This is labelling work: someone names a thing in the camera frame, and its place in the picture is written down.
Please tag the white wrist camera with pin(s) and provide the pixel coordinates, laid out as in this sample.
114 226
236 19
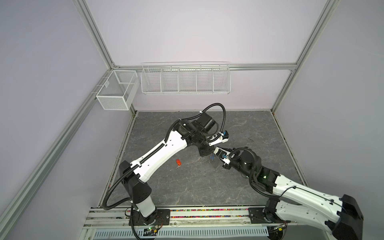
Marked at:
223 155
221 137

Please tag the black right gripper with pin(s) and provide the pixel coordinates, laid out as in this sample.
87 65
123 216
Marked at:
237 152

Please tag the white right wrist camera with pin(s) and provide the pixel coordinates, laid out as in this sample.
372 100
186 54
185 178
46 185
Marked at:
223 155

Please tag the aluminium frame corner post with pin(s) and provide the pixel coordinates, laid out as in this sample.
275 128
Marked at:
326 14

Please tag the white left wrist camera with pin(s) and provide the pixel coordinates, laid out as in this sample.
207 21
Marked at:
221 137

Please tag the white vented cable duct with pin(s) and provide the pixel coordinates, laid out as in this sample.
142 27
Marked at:
182 233

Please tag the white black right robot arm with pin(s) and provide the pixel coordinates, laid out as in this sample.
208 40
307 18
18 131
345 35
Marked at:
290 201

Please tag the aluminium base rail with beads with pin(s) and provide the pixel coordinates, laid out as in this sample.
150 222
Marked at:
179 216

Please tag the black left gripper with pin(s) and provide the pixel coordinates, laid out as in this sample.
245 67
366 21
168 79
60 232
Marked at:
207 152

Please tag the left aluminium frame post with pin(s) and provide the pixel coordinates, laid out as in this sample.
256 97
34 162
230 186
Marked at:
89 22

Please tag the small white mesh basket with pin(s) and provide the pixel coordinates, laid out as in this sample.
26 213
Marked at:
118 90

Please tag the long white wire basket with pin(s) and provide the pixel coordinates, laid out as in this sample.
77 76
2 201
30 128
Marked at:
186 78

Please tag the red key tag with key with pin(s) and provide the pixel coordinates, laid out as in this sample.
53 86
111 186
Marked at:
178 163

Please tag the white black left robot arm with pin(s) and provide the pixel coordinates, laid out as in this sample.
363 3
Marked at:
201 132

